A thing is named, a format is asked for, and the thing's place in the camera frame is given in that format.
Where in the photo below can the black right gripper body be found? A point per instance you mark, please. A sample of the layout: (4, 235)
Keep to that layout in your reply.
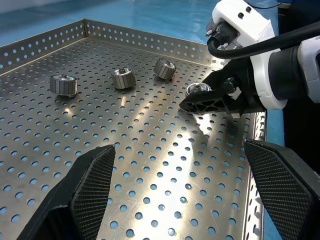
(243, 85)

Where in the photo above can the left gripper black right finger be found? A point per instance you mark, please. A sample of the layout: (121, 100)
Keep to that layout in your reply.
(287, 190)

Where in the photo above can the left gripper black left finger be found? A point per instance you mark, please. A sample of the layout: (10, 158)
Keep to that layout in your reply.
(75, 195)

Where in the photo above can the ribbed metal roller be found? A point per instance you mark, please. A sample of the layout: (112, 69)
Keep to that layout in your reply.
(62, 87)
(163, 69)
(198, 87)
(124, 80)

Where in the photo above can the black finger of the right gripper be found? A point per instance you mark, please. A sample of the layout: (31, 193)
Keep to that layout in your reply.
(218, 78)
(207, 103)

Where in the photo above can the perforated steel tray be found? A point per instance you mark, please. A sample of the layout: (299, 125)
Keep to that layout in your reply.
(150, 150)

